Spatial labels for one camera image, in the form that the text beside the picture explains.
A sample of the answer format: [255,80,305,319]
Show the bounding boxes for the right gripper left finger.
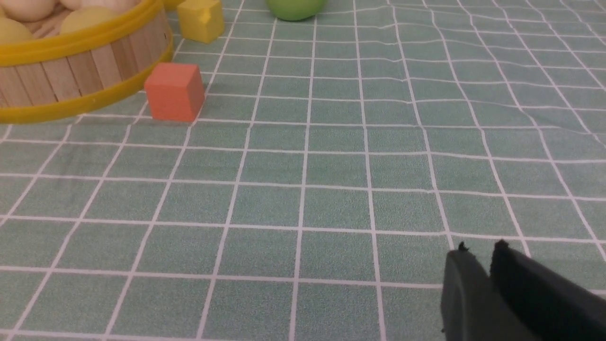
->
[441,242,540,341]

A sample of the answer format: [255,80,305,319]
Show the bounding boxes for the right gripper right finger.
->
[490,240,606,341]

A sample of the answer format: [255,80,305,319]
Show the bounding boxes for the yellow bun front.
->
[59,6,119,35]

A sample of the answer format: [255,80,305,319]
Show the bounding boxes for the yellow bun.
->
[59,6,119,35]
[0,17,34,45]

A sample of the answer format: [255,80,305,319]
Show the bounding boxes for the white bun front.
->
[0,0,57,22]

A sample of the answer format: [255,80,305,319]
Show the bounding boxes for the bamboo steamer tray yellow rim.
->
[0,0,173,125]

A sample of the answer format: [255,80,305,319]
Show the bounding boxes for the green checkered tablecloth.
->
[1,0,605,341]

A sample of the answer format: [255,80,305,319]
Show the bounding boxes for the green apple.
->
[265,0,328,21]

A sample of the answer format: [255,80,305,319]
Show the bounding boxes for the orange foam cube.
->
[143,63,205,123]

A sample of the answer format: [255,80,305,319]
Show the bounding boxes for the yellow foam cube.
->
[176,0,225,45]

